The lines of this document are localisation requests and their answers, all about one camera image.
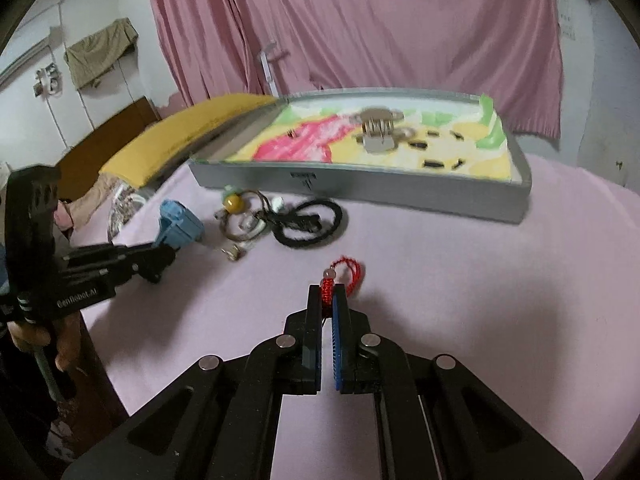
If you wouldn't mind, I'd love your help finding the red string bracelet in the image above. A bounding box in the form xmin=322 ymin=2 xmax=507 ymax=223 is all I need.
xmin=319 ymin=254 xmax=367 ymax=307

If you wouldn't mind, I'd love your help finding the brown hair tie yellow bead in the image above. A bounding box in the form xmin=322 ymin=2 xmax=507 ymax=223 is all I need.
xmin=215 ymin=185 xmax=272 ymax=243

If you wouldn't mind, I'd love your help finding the black braided hair tie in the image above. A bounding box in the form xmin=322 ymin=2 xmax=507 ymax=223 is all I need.
xmin=267 ymin=197 xmax=344 ymax=250

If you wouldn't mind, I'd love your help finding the person's left hand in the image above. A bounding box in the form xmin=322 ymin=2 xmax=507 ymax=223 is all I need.
xmin=8 ymin=312 xmax=81 ymax=372

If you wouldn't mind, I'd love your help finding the brown wooden headboard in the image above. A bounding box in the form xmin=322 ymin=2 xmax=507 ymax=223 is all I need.
xmin=56 ymin=98 xmax=157 ymax=200

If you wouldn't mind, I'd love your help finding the floral patterned pillow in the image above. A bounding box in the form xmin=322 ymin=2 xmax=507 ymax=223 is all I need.
xmin=64 ymin=171 xmax=151 ymax=248

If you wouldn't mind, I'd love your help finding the pink bed sheet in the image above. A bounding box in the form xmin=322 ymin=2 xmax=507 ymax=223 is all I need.
xmin=84 ymin=156 xmax=639 ymax=479

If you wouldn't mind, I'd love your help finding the yellow pillow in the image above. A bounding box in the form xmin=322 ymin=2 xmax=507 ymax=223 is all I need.
xmin=100 ymin=93 xmax=277 ymax=188

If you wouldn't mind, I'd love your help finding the olive cloth hanging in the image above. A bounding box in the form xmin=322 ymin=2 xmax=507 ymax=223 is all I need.
xmin=64 ymin=18 xmax=138 ymax=90

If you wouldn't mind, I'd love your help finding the colourful painted cloth liner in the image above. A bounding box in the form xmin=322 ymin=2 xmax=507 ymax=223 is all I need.
xmin=224 ymin=94 xmax=515 ymax=182

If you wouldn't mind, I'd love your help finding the grey hair claw clip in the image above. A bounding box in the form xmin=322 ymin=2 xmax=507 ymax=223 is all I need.
xmin=352 ymin=107 xmax=416 ymax=154

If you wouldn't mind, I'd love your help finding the pink curtain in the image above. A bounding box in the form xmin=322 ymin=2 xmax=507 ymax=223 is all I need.
xmin=151 ymin=0 xmax=563 ymax=139

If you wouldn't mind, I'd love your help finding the wall switch socket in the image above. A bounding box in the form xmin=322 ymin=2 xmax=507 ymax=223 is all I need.
xmin=32 ymin=62 xmax=61 ymax=98

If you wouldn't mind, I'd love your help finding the white window handle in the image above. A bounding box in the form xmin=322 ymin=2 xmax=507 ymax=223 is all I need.
xmin=257 ymin=40 xmax=288 ymax=98

